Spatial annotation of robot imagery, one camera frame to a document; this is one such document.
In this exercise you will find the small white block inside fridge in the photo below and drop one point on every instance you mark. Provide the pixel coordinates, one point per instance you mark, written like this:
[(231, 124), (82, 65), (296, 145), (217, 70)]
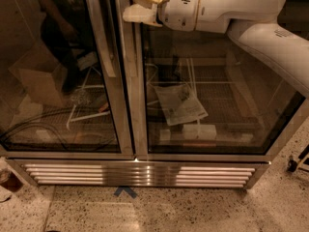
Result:
[(165, 135)]

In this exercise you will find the left fridge door handle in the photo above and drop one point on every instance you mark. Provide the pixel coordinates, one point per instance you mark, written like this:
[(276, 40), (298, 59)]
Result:
[(100, 36)]

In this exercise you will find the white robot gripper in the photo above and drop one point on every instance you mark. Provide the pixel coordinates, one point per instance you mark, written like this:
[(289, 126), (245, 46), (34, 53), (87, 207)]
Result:
[(178, 8)]

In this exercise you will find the stainless glass door refrigerator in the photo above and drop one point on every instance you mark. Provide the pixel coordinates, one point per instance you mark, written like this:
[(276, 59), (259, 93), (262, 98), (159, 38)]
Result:
[(63, 121)]

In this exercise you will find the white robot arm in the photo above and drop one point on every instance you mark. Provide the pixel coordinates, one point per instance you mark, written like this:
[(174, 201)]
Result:
[(250, 24)]

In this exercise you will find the paper manual inside fridge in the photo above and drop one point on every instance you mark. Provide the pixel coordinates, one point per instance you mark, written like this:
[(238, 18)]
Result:
[(179, 104)]

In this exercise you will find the brown object at left edge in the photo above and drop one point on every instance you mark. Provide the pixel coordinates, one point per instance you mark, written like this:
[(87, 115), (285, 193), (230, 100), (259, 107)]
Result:
[(9, 181)]

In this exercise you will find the blue tape floor marker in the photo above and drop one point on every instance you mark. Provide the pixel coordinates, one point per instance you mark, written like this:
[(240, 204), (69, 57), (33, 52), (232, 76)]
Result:
[(126, 189)]

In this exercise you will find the black caster wheel cart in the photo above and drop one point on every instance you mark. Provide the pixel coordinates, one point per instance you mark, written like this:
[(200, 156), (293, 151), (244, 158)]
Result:
[(302, 163)]

